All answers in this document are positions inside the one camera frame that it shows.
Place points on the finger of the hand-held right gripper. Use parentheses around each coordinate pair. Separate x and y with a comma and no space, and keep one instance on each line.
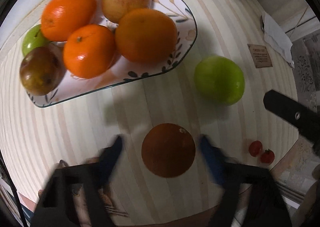
(287,110)

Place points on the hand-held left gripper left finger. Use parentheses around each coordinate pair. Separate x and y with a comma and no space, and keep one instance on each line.
(112,157)

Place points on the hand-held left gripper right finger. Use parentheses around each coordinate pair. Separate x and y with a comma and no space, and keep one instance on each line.
(212,159)

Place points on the dark reddish brown round fruit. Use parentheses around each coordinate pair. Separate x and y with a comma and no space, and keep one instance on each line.
(168,150)

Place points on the green apple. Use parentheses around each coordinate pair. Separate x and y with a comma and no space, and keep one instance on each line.
(32,41)
(219,80)

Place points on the olive brown round fruit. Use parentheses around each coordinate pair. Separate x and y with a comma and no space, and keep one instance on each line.
(41,70)

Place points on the large orange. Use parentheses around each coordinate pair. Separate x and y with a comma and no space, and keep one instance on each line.
(146,35)

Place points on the floral oval ceramic plate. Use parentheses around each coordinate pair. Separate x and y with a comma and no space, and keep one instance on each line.
(175,4)

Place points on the red cherry tomato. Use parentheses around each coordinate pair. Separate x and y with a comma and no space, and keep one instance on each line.
(255,148)
(267,156)

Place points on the patterned frosted glass door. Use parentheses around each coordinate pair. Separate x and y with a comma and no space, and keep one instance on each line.
(306,66)

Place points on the small brown card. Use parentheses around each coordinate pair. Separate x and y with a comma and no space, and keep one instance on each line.
(260,55)

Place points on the striped cat print tablecloth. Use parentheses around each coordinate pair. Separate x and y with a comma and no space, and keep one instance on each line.
(162,107)

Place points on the white folded cloth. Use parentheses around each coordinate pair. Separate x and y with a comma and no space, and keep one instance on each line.
(276,34)

